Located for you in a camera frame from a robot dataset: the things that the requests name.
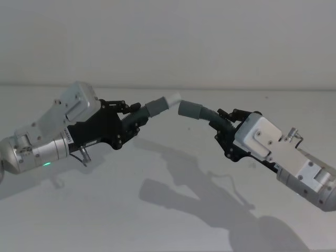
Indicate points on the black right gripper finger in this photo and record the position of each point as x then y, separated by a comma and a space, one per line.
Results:
224, 131
237, 115

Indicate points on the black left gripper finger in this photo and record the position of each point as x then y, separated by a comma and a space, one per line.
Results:
132, 123
115, 103

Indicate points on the white table cloth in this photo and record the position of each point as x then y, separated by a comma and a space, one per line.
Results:
105, 223

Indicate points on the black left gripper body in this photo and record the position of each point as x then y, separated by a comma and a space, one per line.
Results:
105, 128

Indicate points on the plain pale wall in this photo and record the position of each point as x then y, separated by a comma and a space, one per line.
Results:
168, 39

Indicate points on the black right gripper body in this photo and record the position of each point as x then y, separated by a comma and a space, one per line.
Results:
236, 151

